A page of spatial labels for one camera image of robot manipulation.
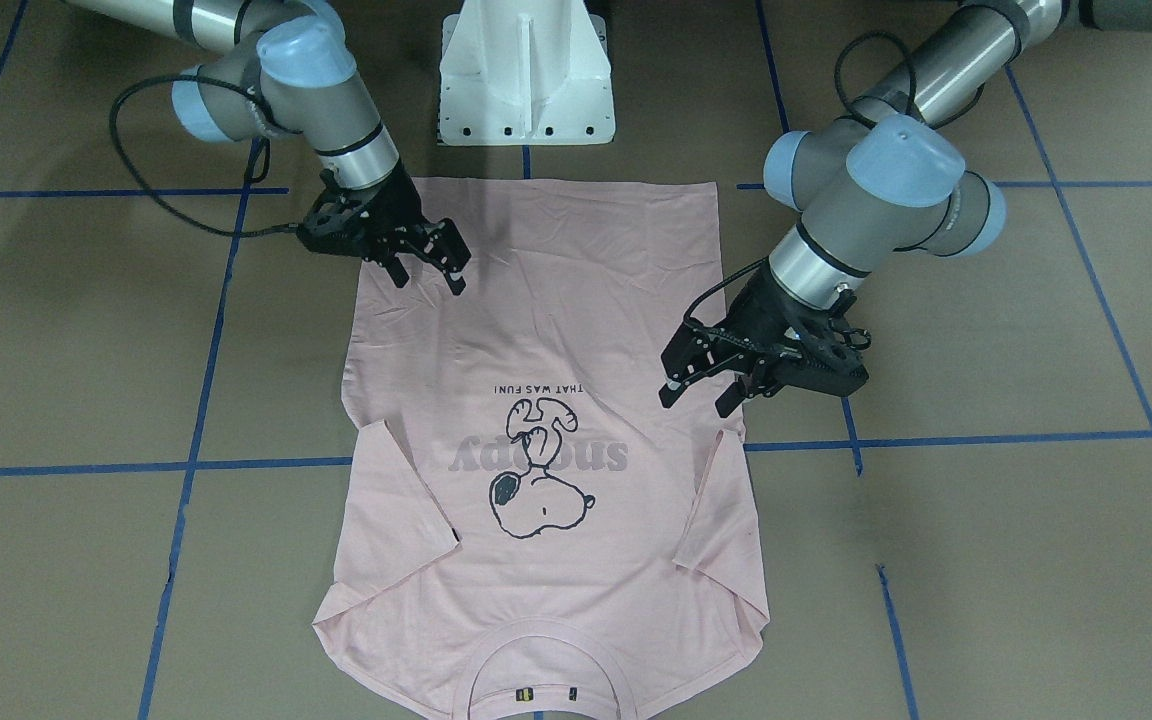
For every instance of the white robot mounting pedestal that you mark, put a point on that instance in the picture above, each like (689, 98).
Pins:
(516, 73)

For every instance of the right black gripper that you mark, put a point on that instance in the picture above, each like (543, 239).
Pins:
(399, 203)

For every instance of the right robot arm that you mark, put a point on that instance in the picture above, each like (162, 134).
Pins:
(284, 70)

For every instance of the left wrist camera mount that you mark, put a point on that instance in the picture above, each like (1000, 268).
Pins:
(829, 355)

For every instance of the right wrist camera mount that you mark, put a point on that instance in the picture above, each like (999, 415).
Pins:
(335, 225)

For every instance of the pink Snoopy t-shirt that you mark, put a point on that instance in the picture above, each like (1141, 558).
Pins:
(526, 528)

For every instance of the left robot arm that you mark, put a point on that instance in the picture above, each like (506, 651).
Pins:
(879, 179)

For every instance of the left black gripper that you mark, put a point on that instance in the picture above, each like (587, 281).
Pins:
(762, 309)

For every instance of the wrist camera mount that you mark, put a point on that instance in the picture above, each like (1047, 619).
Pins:
(829, 355)
(335, 225)

